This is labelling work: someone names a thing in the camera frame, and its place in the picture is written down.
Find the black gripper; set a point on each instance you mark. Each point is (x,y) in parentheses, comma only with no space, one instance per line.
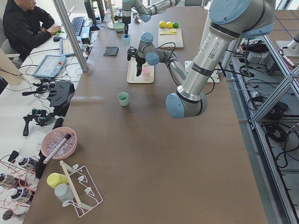
(139,60)
(126,20)

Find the pink cup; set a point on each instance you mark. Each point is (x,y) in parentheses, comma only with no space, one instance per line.
(145,73)

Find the light blue cup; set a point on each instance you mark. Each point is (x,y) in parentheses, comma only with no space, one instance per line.
(126,40)

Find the mint green cup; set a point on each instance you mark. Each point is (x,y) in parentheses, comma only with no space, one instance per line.
(123,98)

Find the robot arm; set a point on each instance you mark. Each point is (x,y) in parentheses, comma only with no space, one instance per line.
(144,12)
(229,20)

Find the cream rabbit tray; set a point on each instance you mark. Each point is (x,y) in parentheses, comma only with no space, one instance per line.
(132,77)

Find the mint green bowl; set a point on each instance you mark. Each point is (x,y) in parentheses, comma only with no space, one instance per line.
(118,26)

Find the metal scoop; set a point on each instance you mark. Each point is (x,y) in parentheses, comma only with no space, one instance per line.
(137,17)

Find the round wooden stand base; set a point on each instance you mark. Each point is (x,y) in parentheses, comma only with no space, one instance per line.
(111,25)

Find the grey folded cloth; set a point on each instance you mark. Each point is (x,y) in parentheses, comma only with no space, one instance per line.
(111,51)

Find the black monitor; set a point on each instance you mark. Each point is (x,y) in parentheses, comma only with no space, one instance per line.
(91,15)

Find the wooden cutting board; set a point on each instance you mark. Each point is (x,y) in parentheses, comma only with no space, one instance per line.
(170,41)

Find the black keyboard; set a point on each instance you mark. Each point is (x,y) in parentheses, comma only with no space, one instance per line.
(77,24)

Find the green lime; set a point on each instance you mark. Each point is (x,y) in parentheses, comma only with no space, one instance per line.
(175,25)

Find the blue teach pendant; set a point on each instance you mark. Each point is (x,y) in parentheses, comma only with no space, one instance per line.
(65,47)
(50,66)

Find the seated person in black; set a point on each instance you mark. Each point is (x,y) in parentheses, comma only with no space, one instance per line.
(27,26)

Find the metal tube in bowl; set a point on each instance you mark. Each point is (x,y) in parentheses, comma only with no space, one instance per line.
(57,148)

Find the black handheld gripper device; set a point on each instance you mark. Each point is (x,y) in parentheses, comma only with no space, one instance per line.
(40,116)

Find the pink bowl with ice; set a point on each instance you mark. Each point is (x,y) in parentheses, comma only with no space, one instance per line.
(56,137)

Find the yellow cup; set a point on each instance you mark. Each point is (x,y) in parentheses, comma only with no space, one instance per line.
(54,179)

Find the grey cup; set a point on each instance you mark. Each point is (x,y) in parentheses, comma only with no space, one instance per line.
(63,192)

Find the aluminium frame post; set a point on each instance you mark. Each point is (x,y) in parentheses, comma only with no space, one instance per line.
(62,12)

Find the white wire cup rack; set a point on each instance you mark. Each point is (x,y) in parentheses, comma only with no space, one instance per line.
(86,194)

